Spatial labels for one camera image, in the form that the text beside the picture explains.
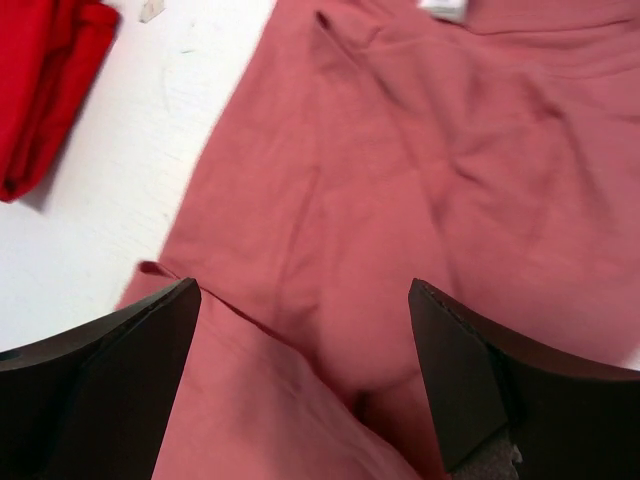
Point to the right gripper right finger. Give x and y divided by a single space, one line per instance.
505 406

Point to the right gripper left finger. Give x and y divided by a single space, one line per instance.
94 402

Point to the pink t-shirt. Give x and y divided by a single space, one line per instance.
369 144

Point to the folded red t-shirt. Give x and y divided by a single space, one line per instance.
51 53

